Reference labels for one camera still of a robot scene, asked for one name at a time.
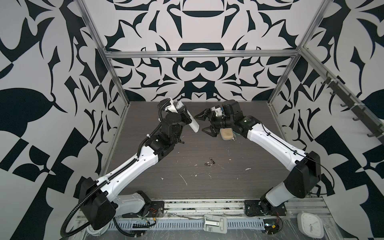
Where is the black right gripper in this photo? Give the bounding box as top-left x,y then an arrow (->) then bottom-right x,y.
194,108 -> 236,137

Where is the white remote control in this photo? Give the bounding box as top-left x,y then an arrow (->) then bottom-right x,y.
176,101 -> 200,133

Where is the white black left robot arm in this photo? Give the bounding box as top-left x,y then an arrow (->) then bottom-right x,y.
79,102 -> 199,230

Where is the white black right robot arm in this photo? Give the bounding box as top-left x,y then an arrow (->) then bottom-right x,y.
195,100 -> 322,217

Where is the beige oblong sponge block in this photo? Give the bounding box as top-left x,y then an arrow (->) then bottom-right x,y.
220,128 -> 236,141

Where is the small circuit board green LED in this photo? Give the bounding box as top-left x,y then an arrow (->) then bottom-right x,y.
264,219 -> 284,236

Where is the square white clock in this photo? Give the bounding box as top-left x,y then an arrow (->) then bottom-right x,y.
297,212 -> 325,239

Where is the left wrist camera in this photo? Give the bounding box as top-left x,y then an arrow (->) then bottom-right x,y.
164,98 -> 178,113

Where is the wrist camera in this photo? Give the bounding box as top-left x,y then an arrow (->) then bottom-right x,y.
164,98 -> 178,113
211,106 -> 223,118

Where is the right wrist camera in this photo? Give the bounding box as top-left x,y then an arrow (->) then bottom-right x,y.
211,106 -> 223,118

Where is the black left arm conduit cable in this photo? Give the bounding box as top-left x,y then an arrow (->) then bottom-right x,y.
59,98 -> 172,238

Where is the white bracket plate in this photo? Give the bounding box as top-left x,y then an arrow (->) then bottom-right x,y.
203,215 -> 228,234

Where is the white slotted cable duct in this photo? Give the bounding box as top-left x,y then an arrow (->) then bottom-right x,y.
117,219 -> 265,231

